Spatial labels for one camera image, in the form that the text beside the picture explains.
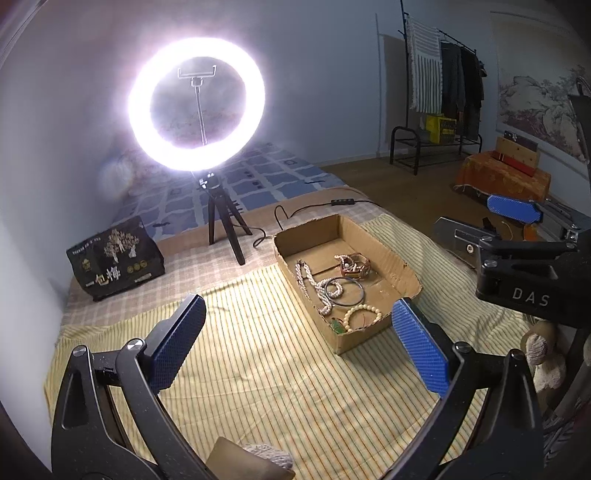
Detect cream bead bracelet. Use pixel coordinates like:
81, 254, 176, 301
342, 304, 384, 333

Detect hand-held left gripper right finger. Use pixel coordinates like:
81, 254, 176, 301
392, 298, 546, 480

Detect phone holder clamp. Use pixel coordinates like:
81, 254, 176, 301
178, 66, 218, 148

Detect orange cloth covered box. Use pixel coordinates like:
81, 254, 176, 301
452, 152, 552, 204

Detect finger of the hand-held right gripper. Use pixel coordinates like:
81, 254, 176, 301
434, 217, 502, 271
487, 194, 543, 227

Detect yellow striped cloth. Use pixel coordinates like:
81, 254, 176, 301
44, 215, 532, 480

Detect blue patterned bedsheet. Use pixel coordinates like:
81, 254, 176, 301
115, 141, 345, 232

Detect cardboard box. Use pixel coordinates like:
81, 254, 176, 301
272, 213, 423, 356

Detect landscape wall tapestry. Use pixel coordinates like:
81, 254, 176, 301
492, 11, 591, 164

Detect blue bangle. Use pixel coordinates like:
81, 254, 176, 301
324, 278, 364, 308

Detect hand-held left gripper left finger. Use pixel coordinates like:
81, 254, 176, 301
51, 294, 207, 480

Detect black tripod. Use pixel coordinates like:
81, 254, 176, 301
198, 172, 252, 266

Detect person's right hand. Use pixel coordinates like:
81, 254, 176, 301
521, 320, 568, 402

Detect black power cable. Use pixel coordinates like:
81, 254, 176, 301
252, 199, 384, 250

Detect striped hanging towel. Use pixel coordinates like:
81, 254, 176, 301
407, 16, 443, 112

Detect ring light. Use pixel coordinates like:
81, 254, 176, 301
127, 34, 267, 174

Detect black printed gift box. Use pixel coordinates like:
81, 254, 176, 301
66, 217, 166, 303

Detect checked pale blanket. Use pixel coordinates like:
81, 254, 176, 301
65, 185, 384, 319

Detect black shoe rack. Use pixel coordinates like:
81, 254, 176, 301
390, 126, 483, 176

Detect wooden box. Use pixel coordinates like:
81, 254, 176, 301
494, 131, 541, 176

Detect long pearl necklace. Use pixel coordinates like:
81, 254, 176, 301
294, 259, 345, 317

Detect dark hanging clothes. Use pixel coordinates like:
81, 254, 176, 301
438, 41, 485, 139

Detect red strap wristwatch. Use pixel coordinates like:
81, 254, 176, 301
339, 258, 372, 280

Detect yellow crate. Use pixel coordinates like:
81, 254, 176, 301
425, 114, 458, 141

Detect person's left hand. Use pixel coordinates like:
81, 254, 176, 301
215, 438, 296, 480

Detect black clothes rack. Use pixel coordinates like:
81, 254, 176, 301
399, 0, 485, 139

